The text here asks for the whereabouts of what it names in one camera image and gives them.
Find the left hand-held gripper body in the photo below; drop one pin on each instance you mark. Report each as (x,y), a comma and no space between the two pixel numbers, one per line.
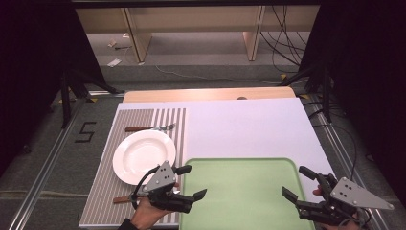
(159,180)

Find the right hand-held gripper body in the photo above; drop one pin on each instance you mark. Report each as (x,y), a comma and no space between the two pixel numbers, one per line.
(348,196)

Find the person's right hand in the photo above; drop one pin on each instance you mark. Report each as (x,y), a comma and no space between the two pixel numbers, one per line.
(317,191)

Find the person's left hand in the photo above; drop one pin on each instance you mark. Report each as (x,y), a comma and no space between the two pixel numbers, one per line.
(150,214)

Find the white round plate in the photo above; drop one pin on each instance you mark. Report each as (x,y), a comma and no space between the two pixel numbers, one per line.
(140,153)

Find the green tray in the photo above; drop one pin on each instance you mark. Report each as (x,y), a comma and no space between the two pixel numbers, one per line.
(242,191)

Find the grey striped placemat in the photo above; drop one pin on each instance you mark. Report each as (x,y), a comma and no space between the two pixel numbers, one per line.
(95,198)

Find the white board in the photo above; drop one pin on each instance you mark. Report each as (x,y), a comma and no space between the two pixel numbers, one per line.
(249,127)

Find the black stand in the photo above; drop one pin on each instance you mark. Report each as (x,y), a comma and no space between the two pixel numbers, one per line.
(66,99)
(325,92)

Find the black curtain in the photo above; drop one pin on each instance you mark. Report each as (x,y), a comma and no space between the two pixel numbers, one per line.
(35,64)
(367,80)

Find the white paper scrap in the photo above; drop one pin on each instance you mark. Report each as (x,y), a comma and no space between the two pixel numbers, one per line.
(114,62)
(111,42)

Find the light wooden desk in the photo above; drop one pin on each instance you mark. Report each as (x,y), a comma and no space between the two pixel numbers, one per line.
(138,38)

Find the aluminium floor rail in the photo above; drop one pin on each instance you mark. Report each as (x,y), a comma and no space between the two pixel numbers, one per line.
(338,143)
(41,179)

